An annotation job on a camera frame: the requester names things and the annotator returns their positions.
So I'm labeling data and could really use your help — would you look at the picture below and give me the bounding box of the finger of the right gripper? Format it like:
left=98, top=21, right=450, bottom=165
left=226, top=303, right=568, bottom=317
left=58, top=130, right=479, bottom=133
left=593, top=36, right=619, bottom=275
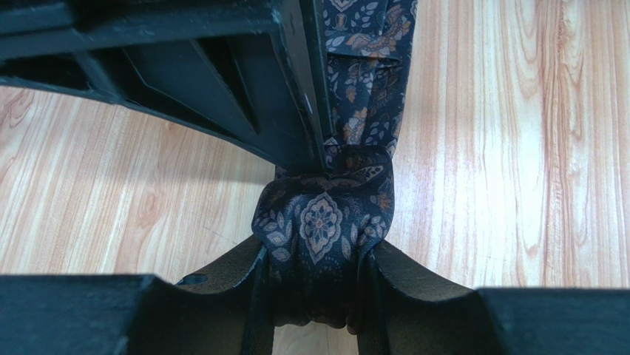
left=1, top=1, right=332, bottom=173

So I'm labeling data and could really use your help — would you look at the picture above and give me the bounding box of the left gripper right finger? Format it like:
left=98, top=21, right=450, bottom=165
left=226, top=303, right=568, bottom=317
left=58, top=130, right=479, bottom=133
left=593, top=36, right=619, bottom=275
left=358, top=241, right=629, bottom=354

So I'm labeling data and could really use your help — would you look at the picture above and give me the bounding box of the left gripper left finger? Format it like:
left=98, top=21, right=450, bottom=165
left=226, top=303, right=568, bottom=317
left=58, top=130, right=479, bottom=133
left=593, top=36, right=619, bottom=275
left=1, top=237, right=274, bottom=354

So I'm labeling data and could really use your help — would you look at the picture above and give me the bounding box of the dark blue paisley tie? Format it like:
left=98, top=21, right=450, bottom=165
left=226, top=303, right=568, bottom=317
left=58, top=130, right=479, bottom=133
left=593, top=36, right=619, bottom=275
left=251, top=1, right=417, bottom=328

